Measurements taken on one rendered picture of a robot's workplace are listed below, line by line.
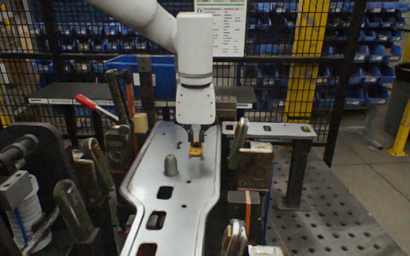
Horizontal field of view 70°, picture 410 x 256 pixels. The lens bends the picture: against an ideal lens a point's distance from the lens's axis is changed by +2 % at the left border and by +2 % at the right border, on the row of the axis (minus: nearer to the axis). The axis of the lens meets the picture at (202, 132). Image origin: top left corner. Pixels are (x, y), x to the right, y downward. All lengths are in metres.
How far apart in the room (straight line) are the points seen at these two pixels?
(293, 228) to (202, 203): 0.49
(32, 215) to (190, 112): 0.40
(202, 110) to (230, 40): 0.58
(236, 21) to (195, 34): 0.60
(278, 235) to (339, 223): 0.22
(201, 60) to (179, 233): 0.38
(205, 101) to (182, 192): 0.23
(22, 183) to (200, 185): 0.35
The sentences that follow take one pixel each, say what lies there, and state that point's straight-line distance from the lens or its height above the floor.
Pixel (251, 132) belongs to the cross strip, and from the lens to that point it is 0.93.
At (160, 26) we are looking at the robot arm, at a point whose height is 1.32.
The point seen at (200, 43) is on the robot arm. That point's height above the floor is 1.29.
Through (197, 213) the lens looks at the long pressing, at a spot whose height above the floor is 1.00.
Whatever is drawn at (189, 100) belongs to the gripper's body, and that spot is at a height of 1.15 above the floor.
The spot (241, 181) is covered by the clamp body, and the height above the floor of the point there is 0.95.
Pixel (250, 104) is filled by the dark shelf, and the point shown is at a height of 1.02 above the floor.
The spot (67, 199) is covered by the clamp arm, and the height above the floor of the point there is 1.08.
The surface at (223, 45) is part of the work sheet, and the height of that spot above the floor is 1.20.
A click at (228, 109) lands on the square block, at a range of 1.02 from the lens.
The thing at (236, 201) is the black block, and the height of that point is 0.99.
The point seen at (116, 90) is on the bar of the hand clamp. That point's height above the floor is 1.17.
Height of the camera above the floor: 1.38
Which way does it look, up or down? 25 degrees down
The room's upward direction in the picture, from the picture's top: straight up
